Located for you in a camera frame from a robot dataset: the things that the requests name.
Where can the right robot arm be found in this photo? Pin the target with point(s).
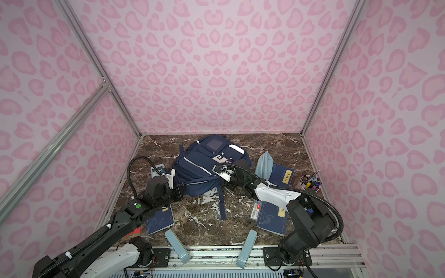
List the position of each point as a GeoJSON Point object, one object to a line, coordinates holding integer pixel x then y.
{"type": "Point", "coordinates": [315, 220]}

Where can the grey pocket calculator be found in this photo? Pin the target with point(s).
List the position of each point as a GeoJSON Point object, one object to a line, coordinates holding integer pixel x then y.
{"type": "Point", "coordinates": [155, 171]}

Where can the navy blue student backpack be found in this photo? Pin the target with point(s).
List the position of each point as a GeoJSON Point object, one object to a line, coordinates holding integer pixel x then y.
{"type": "Point", "coordinates": [194, 166]}

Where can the teal pencil pouch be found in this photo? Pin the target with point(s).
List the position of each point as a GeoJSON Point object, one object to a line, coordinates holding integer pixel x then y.
{"type": "Point", "coordinates": [264, 166]}

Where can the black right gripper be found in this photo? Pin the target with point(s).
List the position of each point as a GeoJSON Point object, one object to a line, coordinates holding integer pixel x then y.
{"type": "Point", "coordinates": [229, 186]}

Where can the navy book yellow label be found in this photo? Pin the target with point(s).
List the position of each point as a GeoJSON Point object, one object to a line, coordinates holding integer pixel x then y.
{"type": "Point", "coordinates": [281, 175]}

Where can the pink pen holder cup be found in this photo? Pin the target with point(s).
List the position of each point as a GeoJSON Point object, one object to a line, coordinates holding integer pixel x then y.
{"type": "Point", "coordinates": [311, 181]}

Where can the right teal stand block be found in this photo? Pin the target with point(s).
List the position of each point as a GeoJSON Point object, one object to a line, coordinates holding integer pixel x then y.
{"type": "Point", "coordinates": [246, 249]}

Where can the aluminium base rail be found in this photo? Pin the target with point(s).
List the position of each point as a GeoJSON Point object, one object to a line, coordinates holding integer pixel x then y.
{"type": "Point", "coordinates": [326, 261]}

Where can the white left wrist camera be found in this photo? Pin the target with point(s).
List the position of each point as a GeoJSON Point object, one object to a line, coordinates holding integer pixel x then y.
{"type": "Point", "coordinates": [169, 174]}

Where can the teal stand block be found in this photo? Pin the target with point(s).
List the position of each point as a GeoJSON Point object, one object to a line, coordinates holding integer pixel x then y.
{"type": "Point", "coordinates": [178, 247]}
{"type": "Point", "coordinates": [246, 249]}

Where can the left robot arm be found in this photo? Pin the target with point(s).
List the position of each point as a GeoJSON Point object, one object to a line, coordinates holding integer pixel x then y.
{"type": "Point", "coordinates": [89, 259]}

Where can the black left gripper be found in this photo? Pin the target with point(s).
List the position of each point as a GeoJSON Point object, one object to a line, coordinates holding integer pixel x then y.
{"type": "Point", "coordinates": [180, 193]}

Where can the left teal stand block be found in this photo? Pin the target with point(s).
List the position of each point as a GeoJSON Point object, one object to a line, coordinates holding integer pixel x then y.
{"type": "Point", "coordinates": [178, 247]}

